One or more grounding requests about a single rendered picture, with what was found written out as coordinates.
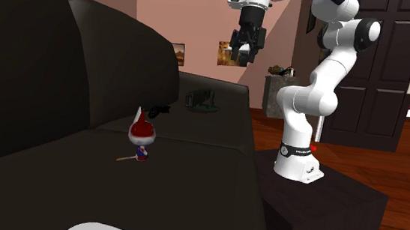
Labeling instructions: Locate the dark green grey device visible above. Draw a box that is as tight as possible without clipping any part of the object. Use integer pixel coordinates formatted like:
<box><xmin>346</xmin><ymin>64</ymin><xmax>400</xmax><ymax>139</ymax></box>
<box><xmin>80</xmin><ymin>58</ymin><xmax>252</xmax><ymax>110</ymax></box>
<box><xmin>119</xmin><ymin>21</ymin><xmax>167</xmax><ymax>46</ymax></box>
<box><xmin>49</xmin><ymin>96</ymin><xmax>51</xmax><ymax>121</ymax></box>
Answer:
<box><xmin>184</xmin><ymin>86</ymin><xmax>223</xmax><ymax>115</ymax></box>

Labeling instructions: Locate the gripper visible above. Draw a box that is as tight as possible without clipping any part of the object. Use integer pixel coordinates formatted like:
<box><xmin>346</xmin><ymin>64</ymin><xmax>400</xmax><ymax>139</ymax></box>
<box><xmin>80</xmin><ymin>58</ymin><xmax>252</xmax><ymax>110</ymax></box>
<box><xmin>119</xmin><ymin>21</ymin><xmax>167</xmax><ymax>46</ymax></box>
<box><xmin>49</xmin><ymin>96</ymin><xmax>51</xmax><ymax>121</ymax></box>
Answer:
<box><xmin>229</xmin><ymin>3</ymin><xmax>269</xmax><ymax>65</ymax></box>

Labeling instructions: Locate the grey stone side table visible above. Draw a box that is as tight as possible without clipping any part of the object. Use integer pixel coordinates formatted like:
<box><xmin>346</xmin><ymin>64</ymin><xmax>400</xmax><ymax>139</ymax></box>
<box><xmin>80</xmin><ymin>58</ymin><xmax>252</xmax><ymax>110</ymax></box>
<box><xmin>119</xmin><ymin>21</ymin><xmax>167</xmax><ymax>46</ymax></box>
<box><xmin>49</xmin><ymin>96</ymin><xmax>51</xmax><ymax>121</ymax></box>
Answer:
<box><xmin>260</xmin><ymin>64</ymin><xmax>302</xmax><ymax>121</ymax></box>

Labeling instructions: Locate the dark brown double door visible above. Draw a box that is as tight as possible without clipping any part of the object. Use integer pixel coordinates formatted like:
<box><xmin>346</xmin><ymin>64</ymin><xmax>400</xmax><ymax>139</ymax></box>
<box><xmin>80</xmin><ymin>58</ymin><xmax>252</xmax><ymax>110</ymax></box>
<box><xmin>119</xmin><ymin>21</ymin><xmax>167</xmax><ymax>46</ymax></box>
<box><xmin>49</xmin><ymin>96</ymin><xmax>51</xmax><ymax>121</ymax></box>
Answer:
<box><xmin>284</xmin><ymin>0</ymin><xmax>410</xmax><ymax>154</ymax></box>

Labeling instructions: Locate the dark brown sofa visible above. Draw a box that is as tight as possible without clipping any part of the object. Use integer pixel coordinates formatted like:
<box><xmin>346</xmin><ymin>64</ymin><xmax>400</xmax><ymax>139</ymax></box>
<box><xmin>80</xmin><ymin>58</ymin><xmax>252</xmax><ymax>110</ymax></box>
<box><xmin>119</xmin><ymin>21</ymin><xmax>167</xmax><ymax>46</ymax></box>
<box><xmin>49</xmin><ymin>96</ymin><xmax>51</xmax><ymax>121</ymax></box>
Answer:
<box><xmin>0</xmin><ymin>0</ymin><xmax>291</xmax><ymax>230</ymax></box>

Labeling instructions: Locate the orange wall picture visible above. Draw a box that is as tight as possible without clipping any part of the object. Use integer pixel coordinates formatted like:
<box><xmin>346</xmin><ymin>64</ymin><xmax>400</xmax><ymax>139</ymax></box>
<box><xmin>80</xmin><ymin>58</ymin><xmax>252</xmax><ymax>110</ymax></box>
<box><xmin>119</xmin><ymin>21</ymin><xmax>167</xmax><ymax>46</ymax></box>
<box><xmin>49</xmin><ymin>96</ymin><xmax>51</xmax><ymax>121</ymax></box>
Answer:
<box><xmin>217</xmin><ymin>40</ymin><xmax>251</xmax><ymax>68</ymax></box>

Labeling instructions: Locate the red white toy figure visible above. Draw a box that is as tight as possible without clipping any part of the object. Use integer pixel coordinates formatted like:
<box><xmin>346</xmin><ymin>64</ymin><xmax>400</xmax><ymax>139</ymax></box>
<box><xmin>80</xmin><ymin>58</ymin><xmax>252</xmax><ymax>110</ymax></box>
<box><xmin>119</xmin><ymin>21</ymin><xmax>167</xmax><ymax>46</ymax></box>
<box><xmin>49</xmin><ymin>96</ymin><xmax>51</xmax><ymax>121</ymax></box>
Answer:
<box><xmin>115</xmin><ymin>104</ymin><xmax>159</xmax><ymax>164</ymax></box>

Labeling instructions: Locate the dark robot stand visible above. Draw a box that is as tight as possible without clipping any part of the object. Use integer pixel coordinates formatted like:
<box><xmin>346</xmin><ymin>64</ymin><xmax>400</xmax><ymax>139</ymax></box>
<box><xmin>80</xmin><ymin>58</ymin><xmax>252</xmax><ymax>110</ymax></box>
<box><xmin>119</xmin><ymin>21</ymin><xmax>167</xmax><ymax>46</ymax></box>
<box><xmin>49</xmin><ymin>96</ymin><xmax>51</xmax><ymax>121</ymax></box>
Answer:
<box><xmin>248</xmin><ymin>146</ymin><xmax>394</xmax><ymax>230</ymax></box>

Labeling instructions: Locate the small black object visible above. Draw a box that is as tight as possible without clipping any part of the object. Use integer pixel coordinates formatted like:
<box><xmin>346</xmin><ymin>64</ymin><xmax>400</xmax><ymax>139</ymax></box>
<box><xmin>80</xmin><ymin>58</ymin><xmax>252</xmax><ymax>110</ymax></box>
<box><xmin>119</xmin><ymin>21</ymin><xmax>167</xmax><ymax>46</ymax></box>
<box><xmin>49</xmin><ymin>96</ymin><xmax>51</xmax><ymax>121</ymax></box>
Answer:
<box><xmin>147</xmin><ymin>104</ymin><xmax>171</xmax><ymax>121</ymax></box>

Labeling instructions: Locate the dark framed wall picture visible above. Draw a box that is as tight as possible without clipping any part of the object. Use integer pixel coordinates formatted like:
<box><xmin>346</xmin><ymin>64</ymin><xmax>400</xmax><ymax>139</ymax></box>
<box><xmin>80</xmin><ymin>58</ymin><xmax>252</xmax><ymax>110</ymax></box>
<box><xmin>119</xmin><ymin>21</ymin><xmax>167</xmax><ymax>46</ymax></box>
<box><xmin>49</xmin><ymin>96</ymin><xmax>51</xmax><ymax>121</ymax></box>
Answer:
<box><xmin>170</xmin><ymin>43</ymin><xmax>187</xmax><ymax>67</ymax></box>

